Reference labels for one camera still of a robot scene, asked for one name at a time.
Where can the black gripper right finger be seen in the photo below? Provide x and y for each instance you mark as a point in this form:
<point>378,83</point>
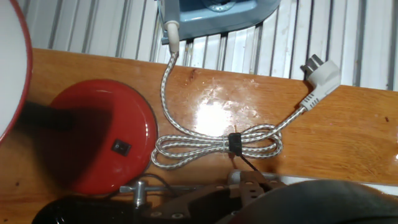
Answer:
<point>275,184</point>

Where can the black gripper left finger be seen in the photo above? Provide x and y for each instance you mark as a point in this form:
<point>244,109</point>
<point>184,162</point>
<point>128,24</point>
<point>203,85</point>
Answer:
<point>192,208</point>

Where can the white power strip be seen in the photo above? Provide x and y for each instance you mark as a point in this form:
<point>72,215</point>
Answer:
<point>295,179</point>

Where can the green clamp desk lamp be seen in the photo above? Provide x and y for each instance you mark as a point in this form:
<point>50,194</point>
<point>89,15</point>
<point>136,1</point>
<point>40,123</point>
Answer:
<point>77,211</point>

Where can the red desk lamp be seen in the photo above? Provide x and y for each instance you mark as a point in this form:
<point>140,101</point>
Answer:
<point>130,109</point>

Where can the light blue clothes iron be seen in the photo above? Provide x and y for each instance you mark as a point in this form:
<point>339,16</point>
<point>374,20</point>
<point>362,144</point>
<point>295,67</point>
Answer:
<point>217,21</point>

